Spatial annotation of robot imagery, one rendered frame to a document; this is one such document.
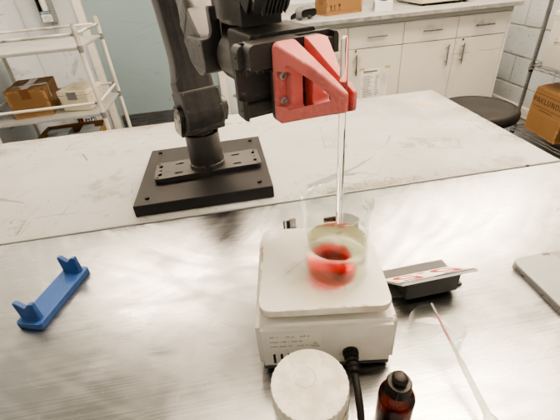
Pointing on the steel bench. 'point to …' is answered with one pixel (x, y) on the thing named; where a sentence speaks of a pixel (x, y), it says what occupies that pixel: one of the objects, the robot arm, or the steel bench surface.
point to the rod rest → (52, 296)
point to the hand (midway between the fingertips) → (344, 99)
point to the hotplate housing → (327, 335)
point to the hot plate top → (279, 245)
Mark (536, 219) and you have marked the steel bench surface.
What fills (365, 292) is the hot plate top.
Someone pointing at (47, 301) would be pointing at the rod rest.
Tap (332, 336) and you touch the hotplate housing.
